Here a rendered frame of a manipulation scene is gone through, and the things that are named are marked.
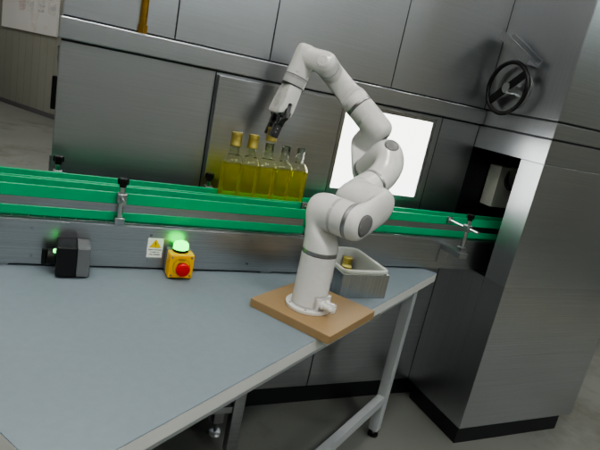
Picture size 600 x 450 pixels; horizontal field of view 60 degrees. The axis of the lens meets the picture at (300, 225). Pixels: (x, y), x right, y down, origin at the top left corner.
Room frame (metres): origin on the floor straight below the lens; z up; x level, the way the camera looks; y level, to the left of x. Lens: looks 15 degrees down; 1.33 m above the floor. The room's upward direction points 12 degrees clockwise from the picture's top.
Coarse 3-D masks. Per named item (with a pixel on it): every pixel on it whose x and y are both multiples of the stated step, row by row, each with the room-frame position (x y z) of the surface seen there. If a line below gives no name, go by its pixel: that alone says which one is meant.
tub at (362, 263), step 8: (344, 248) 1.71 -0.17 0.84; (352, 248) 1.73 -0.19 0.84; (352, 256) 1.72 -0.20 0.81; (360, 256) 1.70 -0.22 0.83; (368, 256) 1.66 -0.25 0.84; (336, 264) 1.52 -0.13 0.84; (352, 264) 1.72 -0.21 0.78; (360, 264) 1.68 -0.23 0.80; (368, 264) 1.64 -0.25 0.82; (376, 264) 1.61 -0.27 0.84; (344, 272) 1.49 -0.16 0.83; (352, 272) 1.49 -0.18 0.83; (360, 272) 1.50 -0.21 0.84; (368, 272) 1.51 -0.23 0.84; (376, 272) 1.52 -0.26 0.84; (384, 272) 1.54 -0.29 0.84
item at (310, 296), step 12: (300, 264) 1.30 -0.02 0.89; (312, 264) 1.27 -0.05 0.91; (324, 264) 1.27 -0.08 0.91; (300, 276) 1.29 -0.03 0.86; (312, 276) 1.27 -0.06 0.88; (324, 276) 1.27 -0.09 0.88; (300, 288) 1.28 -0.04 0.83; (312, 288) 1.27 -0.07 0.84; (324, 288) 1.28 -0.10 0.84; (288, 300) 1.30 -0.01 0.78; (300, 300) 1.27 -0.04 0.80; (312, 300) 1.27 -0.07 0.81; (324, 300) 1.28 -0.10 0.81; (300, 312) 1.26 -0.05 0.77; (312, 312) 1.25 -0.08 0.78; (324, 312) 1.27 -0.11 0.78
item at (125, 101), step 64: (64, 0) 1.54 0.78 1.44; (128, 0) 1.62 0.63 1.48; (192, 0) 1.70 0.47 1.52; (256, 0) 1.79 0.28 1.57; (320, 0) 1.89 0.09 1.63; (384, 0) 2.00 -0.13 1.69; (448, 0) 2.13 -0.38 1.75; (512, 0) 2.27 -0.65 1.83; (64, 64) 1.55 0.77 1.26; (128, 64) 1.63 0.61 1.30; (192, 64) 1.70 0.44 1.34; (256, 64) 1.79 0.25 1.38; (384, 64) 2.03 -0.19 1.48; (448, 64) 2.16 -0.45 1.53; (64, 128) 1.56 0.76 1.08; (128, 128) 1.64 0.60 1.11; (192, 128) 1.73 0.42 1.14; (448, 128) 2.20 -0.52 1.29; (320, 192) 1.96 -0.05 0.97; (448, 192) 2.24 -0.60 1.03
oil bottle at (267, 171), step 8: (264, 160) 1.67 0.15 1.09; (272, 160) 1.69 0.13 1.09; (264, 168) 1.66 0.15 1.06; (272, 168) 1.67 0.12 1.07; (264, 176) 1.66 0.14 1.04; (272, 176) 1.68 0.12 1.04; (256, 184) 1.67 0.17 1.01; (264, 184) 1.67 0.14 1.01; (272, 184) 1.68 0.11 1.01; (256, 192) 1.66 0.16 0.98; (264, 192) 1.67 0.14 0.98
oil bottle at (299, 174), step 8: (296, 168) 1.72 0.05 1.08; (304, 168) 1.73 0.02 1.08; (296, 176) 1.72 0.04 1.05; (304, 176) 1.73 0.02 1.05; (296, 184) 1.72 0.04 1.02; (304, 184) 1.74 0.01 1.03; (288, 192) 1.72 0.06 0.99; (296, 192) 1.72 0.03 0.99; (288, 200) 1.71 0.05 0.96; (296, 200) 1.73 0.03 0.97
